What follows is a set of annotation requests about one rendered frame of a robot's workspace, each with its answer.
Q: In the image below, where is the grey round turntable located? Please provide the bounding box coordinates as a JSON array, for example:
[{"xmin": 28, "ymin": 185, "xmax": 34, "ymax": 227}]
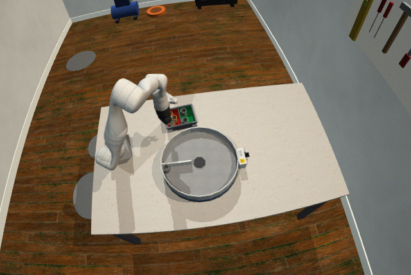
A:
[{"xmin": 161, "ymin": 127, "xmax": 249, "ymax": 202}]

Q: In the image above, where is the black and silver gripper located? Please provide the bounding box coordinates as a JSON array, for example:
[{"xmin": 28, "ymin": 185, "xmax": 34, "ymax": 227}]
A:
[{"xmin": 153, "ymin": 93, "xmax": 178, "ymax": 126}]

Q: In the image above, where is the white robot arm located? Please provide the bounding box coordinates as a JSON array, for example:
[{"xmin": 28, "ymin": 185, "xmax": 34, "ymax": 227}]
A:
[{"xmin": 96, "ymin": 74, "xmax": 168, "ymax": 170}]

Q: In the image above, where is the grey crate with red and green compartments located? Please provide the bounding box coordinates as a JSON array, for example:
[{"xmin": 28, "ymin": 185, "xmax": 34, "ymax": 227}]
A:
[{"xmin": 166, "ymin": 103, "xmax": 197, "ymax": 133}]

